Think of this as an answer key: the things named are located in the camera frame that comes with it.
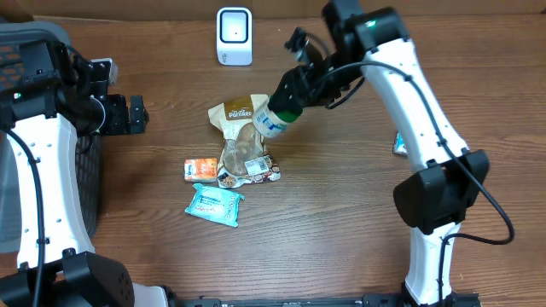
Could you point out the black mesh basket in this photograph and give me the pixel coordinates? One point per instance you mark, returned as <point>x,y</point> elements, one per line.
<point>44,115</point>

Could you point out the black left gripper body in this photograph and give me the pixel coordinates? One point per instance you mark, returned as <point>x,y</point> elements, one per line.
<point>109,118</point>

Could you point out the teal wet wipes pack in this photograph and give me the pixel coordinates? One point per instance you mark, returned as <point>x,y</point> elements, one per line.
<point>214,204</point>

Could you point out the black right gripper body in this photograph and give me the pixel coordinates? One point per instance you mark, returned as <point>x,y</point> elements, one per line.
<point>329,89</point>

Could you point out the orange tissue pack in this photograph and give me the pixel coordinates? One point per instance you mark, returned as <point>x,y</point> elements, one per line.
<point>200,170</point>

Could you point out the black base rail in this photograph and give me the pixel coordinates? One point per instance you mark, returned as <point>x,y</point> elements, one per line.
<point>328,302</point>

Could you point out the green lid jar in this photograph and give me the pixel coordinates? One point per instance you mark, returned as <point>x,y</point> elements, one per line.
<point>270,124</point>

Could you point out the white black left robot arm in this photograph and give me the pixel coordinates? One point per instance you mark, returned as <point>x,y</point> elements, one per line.
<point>79,278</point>

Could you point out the white barcode scanner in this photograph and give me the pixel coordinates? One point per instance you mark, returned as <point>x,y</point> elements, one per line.
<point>235,36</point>

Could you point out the small teal tissue pack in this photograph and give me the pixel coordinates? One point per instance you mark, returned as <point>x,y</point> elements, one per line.
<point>399,147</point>

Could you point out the brown mushroom snack bag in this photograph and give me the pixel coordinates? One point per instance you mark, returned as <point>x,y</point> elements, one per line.
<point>245,158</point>

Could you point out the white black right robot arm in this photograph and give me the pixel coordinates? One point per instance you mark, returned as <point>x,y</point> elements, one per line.
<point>376,48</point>

